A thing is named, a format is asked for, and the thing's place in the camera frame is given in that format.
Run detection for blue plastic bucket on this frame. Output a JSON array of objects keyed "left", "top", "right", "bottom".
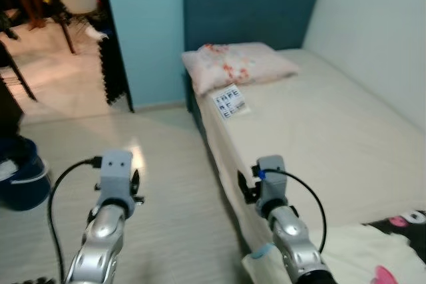
[{"left": 0, "top": 136, "right": 51, "bottom": 213}]

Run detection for cream cartoon print blanket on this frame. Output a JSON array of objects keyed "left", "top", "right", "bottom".
[{"left": 241, "top": 210, "right": 426, "bottom": 284}]

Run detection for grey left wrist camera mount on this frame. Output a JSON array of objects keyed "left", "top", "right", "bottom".
[{"left": 97, "top": 150, "right": 134, "bottom": 205}]

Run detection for black puzzle foam mat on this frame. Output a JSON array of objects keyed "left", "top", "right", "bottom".
[{"left": 99, "top": 31, "right": 130, "bottom": 106}]

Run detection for white book blue letters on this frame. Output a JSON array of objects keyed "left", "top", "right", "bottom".
[{"left": 212, "top": 86, "right": 250, "bottom": 120}]

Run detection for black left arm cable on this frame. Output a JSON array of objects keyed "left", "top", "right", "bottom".
[{"left": 48, "top": 156, "right": 102, "bottom": 284}]

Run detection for blue upholstered headboard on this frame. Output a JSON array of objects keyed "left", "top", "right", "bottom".
[{"left": 183, "top": 0, "right": 322, "bottom": 55}]

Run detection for white crumpled bag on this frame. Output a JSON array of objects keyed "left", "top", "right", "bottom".
[{"left": 85, "top": 25, "right": 107, "bottom": 40}]

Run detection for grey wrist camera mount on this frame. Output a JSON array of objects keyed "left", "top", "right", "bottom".
[
  {"left": 97, "top": 150, "right": 134, "bottom": 205},
  {"left": 255, "top": 156, "right": 288, "bottom": 208}
]

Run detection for blue upholstered bed base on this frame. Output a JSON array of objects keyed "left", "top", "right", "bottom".
[{"left": 182, "top": 70, "right": 250, "bottom": 238}]

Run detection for pink patterned pillow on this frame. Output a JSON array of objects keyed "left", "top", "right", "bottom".
[{"left": 182, "top": 42, "right": 299, "bottom": 96}]

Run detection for cream mattress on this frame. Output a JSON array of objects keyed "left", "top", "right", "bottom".
[{"left": 193, "top": 48, "right": 426, "bottom": 258}]

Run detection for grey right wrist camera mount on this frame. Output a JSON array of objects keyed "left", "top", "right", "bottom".
[{"left": 255, "top": 156, "right": 288, "bottom": 208}]

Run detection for white crumpled paper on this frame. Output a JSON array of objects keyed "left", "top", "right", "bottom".
[{"left": 0, "top": 158, "right": 21, "bottom": 182}]

